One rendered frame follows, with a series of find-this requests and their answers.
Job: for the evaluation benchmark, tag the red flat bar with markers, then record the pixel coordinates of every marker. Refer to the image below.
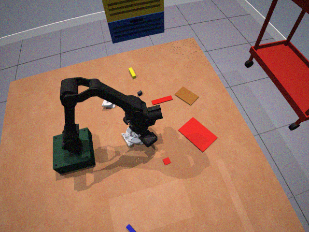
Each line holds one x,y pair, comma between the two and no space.
161,100

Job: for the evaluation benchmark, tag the red flat rectangular plate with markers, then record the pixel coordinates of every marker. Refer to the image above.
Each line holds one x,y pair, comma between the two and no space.
197,134

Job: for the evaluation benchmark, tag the brown flat rectangular plate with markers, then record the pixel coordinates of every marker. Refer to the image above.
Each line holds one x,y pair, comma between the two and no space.
186,95

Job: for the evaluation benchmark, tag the small red cube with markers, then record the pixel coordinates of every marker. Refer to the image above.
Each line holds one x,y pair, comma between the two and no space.
166,161

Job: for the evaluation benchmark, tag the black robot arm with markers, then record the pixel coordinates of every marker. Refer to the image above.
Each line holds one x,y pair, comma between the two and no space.
135,109

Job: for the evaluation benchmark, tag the yellow rectangular block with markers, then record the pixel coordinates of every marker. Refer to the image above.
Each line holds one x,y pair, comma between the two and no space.
132,73

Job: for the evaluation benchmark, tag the blue flat bar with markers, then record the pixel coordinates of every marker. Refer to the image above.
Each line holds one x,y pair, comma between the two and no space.
130,228

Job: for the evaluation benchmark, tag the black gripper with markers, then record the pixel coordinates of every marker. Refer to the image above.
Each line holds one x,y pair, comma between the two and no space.
147,137

